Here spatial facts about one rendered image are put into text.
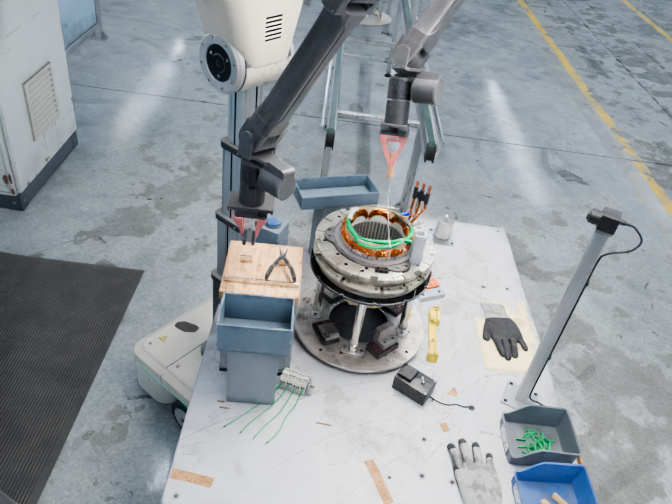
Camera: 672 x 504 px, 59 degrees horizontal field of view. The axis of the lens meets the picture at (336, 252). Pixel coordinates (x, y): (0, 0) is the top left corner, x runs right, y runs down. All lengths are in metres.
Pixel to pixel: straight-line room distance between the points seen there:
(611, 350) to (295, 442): 2.12
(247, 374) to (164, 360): 0.92
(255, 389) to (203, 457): 0.20
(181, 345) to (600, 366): 1.96
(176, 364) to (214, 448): 0.89
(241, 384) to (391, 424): 0.39
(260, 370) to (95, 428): 1.18
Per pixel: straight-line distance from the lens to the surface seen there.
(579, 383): 3.06
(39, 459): 2.49
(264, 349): 1.40
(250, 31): 1.56
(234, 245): 1.57
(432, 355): 1.75
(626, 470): 2.84
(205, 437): 1.52
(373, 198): 1.86
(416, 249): 1.51
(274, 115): 1.21
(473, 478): 1.53
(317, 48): 1.13
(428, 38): 1.46
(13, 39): 3.47
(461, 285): 2.03
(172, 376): 2.33
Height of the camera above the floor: 2.03
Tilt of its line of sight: 38 degrees down
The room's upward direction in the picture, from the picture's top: 9 degrees clockwise
